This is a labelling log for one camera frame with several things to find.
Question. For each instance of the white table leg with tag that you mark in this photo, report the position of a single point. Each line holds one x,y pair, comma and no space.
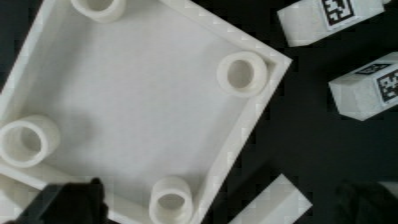
365,89

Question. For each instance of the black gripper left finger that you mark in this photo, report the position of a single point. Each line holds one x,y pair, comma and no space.
69,204

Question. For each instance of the white U-shaped obstacle fence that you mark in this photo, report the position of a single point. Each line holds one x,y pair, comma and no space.
278,206

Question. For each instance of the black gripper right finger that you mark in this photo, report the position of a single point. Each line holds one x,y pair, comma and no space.
367,204

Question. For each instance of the white square tabletop panel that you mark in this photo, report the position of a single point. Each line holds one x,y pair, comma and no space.
154,86

